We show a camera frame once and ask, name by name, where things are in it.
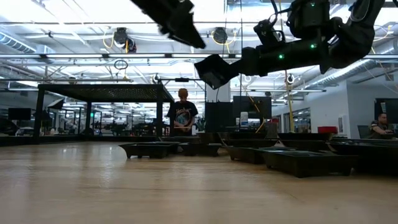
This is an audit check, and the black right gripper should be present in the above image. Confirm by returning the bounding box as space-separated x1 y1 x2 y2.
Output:
194 46 261 90

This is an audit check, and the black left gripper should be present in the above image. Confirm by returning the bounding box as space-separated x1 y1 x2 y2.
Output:
130 0 206 50

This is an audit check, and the black leaf-shaped plate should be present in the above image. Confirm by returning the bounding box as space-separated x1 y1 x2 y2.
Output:
223 138 280 149

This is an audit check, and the large black square plate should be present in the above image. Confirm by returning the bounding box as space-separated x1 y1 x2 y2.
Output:
277 133 335 141

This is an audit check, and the black flared mini plate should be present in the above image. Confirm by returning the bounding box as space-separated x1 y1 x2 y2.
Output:
279 139 334 152

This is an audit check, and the black round glossy plate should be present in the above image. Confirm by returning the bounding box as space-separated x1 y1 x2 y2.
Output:
328 138 398 175

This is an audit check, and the black cabinet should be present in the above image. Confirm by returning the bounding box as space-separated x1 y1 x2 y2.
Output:
205 101 234 134

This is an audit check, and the distant potted plant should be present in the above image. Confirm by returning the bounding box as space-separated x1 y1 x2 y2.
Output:
195 116 206 133

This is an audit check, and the black perforated metal shelf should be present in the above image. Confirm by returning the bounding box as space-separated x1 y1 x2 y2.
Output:
33 83 175 144

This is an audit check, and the red box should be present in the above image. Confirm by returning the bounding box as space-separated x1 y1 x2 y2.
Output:
317 126 338 135

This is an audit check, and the seated person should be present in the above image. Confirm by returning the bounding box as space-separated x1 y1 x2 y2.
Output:
368 112 395 140

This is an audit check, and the small black monitor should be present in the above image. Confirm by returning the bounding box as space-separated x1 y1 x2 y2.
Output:
7 108 32 121

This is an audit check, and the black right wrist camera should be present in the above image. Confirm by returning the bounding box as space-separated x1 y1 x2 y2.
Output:
253 18 284 48

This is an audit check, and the black hanging cable loop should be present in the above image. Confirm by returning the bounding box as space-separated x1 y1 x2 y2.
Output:
113 59 129 71

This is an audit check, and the yellow hanging cable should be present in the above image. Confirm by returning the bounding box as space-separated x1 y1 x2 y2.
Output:
283 70 295 133

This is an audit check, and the black wall monitor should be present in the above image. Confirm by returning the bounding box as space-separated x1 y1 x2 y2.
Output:
374 98 398 125

